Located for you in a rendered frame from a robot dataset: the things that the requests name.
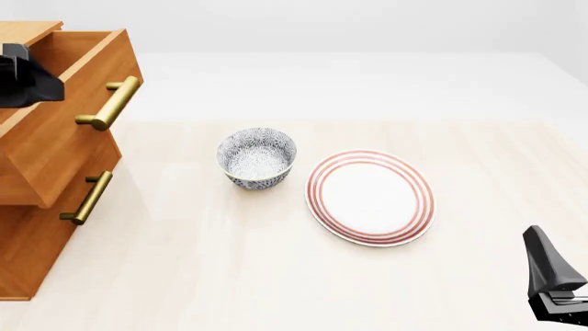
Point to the blue patterned bowl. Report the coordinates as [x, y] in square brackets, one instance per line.
[256, 162]

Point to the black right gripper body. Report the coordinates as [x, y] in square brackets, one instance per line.
[558, 310]

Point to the small wooden drawer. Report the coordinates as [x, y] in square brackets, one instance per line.
[69, 234]

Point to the large wooden drawer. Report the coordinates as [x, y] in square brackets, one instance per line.
[55, 145]

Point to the wooden cabinet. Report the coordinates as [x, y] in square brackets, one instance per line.
[18, 248]

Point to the white plate with red rings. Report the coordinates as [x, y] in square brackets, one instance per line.
[370, 198]

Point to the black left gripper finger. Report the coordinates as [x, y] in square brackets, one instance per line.
[32, 84]

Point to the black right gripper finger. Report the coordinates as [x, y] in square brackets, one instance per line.
[549, 265]

